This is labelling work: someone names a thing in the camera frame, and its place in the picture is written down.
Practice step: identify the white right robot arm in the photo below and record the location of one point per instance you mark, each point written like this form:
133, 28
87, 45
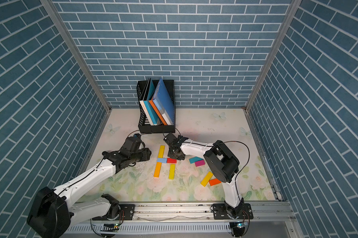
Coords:
224, 165

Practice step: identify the black mesh file holder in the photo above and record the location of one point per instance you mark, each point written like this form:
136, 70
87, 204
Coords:
144, 125

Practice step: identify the white book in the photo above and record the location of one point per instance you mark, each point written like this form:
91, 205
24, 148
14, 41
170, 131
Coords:
143, 98

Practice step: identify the light blue small block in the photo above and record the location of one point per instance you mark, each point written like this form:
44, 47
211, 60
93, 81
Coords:
162, 160

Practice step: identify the amber orange long block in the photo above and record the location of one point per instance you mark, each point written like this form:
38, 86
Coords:
157, 170

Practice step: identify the yellow slanted block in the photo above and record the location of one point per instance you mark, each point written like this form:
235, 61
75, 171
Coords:
206, 179

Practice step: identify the teal block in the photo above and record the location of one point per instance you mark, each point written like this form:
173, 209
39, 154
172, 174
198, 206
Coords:
195, 159

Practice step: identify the lime yellow block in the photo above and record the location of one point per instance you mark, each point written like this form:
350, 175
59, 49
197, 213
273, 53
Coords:
172, 171

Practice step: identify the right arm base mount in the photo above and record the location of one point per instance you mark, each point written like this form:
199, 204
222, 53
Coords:
222, 211

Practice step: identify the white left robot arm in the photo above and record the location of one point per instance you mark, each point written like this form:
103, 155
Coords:
55, 210

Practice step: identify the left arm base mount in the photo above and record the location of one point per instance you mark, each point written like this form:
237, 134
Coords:
124, 212

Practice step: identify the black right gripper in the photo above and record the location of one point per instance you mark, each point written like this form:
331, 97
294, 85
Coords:
170, 154

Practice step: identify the magenta block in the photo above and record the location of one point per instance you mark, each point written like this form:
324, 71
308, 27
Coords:
199, 163

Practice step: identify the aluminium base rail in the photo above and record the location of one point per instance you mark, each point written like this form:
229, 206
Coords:
202, 211

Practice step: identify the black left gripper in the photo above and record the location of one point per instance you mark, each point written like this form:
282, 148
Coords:
146, 154

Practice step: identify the yellow long block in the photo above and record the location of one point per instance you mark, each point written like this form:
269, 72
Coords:
161, 151

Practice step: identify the teal book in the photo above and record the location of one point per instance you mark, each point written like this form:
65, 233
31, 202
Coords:
148, 94

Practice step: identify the blue folder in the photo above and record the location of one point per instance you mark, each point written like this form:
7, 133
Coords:
164, 103

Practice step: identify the orange red block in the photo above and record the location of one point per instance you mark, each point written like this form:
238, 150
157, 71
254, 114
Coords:
214, 182

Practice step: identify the red small block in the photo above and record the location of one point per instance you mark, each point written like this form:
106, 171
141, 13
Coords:
171, 161

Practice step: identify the orange book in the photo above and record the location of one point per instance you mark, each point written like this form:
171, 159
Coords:
158, 112

